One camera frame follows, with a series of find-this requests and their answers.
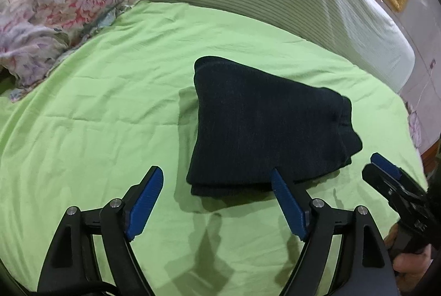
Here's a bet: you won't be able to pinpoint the black knitted pants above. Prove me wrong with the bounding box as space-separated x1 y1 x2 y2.
186 56 362 197

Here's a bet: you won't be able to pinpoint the right hand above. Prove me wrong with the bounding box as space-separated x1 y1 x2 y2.
392 244 433 283

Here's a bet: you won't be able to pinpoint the light green bed sheet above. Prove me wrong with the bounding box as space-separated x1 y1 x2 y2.
1 1 426 295

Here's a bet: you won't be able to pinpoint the floral quilt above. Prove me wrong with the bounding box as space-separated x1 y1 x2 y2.
1 0 141 102

